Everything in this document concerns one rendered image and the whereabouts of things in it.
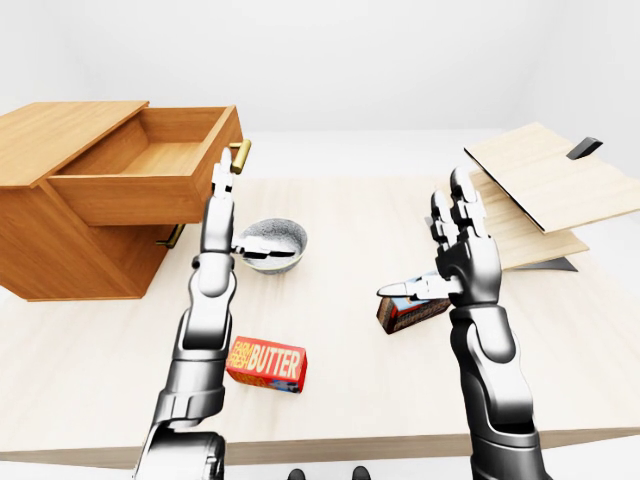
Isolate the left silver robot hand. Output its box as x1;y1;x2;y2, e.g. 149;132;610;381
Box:
198;145;297;262

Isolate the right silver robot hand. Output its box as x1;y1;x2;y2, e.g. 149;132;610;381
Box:
376;165;503;310

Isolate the open wooden drawer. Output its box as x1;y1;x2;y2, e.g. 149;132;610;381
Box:
46;105;245;228

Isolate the closed wooden drawer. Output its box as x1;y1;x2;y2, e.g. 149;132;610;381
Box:
88;223;177;300

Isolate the wooden cabinet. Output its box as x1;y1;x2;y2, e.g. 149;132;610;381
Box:
0;101;246;303

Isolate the grey patterned bowl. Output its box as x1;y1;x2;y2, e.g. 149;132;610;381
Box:
238;217;310;276

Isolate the small pale wooden board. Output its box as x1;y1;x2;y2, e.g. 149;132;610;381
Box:
468;169;591;272

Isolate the brown printed food box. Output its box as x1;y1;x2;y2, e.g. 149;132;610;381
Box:
375;276;452;336

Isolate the large pale wooden board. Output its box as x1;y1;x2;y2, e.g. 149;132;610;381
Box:
462;121;640;237

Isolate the red butter box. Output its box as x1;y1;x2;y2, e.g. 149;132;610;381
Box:
225;335;309;396

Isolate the black wedge piece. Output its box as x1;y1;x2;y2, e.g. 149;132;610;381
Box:
565;135;605;162

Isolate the brass drawer handle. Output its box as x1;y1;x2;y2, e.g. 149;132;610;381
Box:
228;139;253;175
155;223;187;249

